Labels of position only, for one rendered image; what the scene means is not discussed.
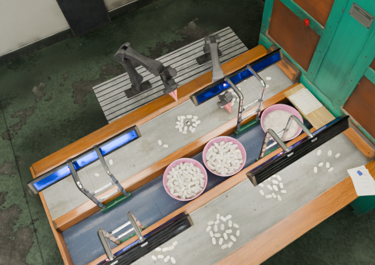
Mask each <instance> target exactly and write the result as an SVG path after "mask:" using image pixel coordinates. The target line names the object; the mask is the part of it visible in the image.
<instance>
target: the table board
mask: <svg viewBox="0 0 375 265"><path fill-rule="evenodd" d="M30 170H31V173H32V176H33V178H36V176H35V174H34V171H33V169H32V167H30ZM39 195H40V198H41V201H42V203H43V206H44V209H45V211H46V215H47V217H48V220H49V223H50V225H51V229H52V231H53V234H54V236H55V239H56V242H57V245H58V247H59V250H60V253H61V256H62V259H63V261H64V264H65V265H73V263H72V261H71V258H70V255H69V252H68V250H67V247H66V245H65V242H64V239H63V236H62V234H61V232H60V231H58V230H56V229H55V228H54V226H53V223H52V221H53V220H52V217H51V214H50V212H49V209H48V207H47V203H46V201H45V198H44V195H43V193H42V191H41V192H39Z"/></svg>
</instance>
